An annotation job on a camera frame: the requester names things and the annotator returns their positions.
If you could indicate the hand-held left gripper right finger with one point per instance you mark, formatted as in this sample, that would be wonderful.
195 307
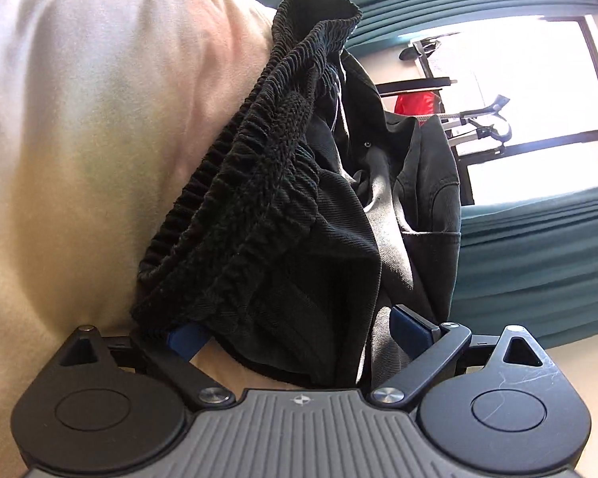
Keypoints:
408 333

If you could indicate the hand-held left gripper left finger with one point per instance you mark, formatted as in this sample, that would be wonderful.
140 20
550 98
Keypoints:
187 341

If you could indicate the black pants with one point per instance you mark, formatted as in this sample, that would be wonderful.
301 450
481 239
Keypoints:
259 239

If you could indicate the bed with pastel sheet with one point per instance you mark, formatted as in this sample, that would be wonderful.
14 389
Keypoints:
79 159

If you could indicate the silver crutches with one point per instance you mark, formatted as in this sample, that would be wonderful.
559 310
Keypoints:
488 129

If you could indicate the red bag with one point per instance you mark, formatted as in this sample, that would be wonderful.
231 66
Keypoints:
416 103

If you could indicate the black folding board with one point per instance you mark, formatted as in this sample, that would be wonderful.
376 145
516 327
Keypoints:
418 85

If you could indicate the black hanging pouch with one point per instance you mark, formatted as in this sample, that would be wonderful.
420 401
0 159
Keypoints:
413 51

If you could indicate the black framed window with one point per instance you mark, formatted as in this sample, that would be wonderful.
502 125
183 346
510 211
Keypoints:
528 59

